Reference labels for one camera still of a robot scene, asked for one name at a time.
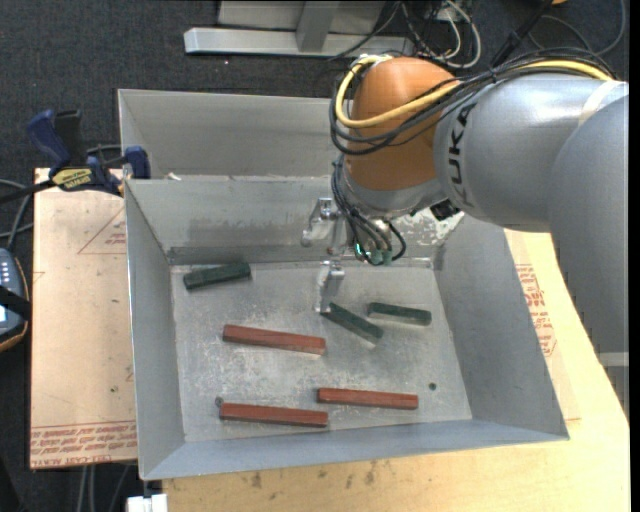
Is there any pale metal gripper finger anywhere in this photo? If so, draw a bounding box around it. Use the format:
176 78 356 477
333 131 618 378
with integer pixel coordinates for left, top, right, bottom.
314 260 347 315
300 197 342 249

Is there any red-brown flat block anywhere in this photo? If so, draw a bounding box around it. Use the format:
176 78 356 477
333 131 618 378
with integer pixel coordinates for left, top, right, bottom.
316 387 420 412
221 323 327 357
218 401 330 429

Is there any dark green flat block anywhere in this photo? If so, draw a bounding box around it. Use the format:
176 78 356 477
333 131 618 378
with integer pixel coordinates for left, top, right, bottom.
319 302 385 347
366 301 433 328
182 260 253 292

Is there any brown cardboard board, red print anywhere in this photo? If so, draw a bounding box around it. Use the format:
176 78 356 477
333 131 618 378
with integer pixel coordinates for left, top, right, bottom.
29 167 584 471

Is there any grey metal bin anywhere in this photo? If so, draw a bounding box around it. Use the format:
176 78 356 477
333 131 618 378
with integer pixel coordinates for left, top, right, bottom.
117 88 571 482

